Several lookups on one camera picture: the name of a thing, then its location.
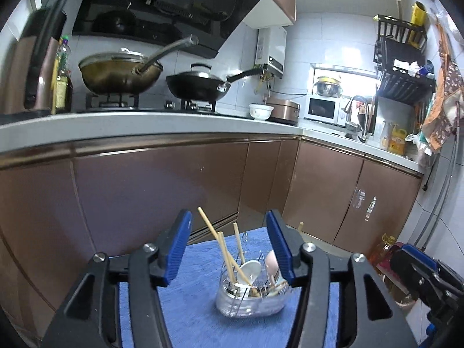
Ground pink ceramic spoon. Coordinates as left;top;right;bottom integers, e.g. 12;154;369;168
265;251;279;280

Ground white ceramic spoon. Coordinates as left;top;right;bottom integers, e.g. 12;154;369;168
238;260;262;286

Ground light blue ceramic spoon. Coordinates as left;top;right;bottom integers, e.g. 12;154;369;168
266;280;288;297

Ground dark red dustpan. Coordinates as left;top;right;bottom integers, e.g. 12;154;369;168
375;242;404;274

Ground blue towel mat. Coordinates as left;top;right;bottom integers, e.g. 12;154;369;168
117;225;341;348

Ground brown lower cabinets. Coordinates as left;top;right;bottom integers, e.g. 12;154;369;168
1;134;423;339

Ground brown cabinets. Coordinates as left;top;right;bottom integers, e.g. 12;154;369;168
1;134;423;339
243;0;296;30

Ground white ceramic bowl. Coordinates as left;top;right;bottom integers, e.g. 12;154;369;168
249;104;274;121

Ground black wok with lid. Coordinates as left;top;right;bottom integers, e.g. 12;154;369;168
166;63;264;103

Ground chrome sink faucet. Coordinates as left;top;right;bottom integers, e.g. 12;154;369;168
343;95;370;143

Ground gas stove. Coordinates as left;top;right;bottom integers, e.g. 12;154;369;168
72;93;251;119

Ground brown rice cooker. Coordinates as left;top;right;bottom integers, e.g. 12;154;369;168
266;97;300;126

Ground yellow detergent bottle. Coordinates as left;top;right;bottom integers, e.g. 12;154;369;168
387;124;407;155

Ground white microwave oven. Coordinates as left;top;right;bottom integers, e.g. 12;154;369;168
302;94;349;127

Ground hanging patterned apron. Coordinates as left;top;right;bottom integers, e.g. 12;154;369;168
422;21;463;153

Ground bronze wok with lid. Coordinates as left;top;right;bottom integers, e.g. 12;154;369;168
79;35;199;95

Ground steel pot on microwave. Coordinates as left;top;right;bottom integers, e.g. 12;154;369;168
314;76;342;97

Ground white water heater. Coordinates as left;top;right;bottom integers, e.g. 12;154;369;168
255;26;287;79

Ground cooking oil bottle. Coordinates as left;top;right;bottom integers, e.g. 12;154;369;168
51;35;73;115

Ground brown thermos kettle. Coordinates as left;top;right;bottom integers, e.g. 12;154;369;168
1;0;67;115

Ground black range hood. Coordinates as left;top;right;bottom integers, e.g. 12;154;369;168
72;0;260;59

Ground brown upper cabinets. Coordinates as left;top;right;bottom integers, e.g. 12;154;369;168
243;0;296;30

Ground black dish rack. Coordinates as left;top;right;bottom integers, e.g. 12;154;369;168
374;14;434;106

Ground clear wire utensil holder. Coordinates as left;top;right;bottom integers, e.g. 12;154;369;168
215;254;293;318

